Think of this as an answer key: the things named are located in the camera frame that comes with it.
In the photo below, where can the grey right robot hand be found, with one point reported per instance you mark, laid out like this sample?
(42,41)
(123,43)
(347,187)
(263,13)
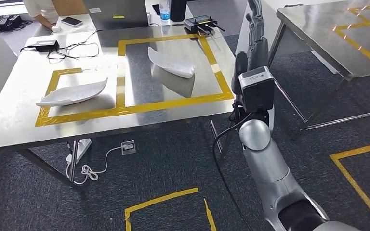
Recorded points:
(256,51)

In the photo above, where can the white curved car part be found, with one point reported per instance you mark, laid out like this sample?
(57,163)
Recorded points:
(172,65)
(73,94)

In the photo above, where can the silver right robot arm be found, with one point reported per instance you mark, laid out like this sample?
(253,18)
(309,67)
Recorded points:
(268,172)

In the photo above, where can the steel workbench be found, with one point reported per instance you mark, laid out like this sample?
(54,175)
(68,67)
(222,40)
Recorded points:
(156,89)

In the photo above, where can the white pillar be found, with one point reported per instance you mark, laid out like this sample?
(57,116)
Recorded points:
(287,44)

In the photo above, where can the steel table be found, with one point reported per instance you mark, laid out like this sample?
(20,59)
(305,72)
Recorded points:
(319,32)

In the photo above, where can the black router with antennas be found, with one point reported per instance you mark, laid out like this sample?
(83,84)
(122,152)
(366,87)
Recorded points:
(196,23)

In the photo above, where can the black cylinder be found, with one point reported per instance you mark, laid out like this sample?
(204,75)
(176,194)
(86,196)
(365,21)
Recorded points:
(178,9)

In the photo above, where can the clear water bottle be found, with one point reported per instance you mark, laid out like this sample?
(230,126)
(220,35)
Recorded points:
(165,14)

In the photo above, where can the black smartphone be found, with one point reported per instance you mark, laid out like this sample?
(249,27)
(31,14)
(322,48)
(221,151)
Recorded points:
(156,9)

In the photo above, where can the grey laptop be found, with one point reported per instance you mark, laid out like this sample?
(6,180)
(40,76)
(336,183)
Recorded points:
(118,14)

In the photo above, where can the grey floor outlet box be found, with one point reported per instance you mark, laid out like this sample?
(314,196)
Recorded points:
(128,147)

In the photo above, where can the smartphone with pale rim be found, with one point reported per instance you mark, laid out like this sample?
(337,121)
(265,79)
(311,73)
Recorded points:
(71,21)

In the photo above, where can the brown cardboard box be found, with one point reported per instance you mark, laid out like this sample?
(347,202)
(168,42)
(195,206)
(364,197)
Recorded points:
(70,7)

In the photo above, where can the white power strip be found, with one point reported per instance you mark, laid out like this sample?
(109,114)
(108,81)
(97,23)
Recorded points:
(81,148)

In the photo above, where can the black power adapter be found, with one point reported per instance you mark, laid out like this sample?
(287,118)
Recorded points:
(46,45)

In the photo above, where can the person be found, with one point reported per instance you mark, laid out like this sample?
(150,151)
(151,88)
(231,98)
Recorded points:
(41,11)

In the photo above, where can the black chargers pile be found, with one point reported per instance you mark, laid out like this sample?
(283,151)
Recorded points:
(7,22)

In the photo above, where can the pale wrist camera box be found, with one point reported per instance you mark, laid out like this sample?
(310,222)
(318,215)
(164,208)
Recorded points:
(256,89)

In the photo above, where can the large yellow table tape frame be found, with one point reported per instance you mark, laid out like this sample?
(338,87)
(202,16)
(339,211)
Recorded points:
(223,84)

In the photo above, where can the black camera bracket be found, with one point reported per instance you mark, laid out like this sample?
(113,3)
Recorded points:
(252,114)

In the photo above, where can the small yellow table tape frame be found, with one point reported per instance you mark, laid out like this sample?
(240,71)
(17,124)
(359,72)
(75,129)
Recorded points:
(76,116)

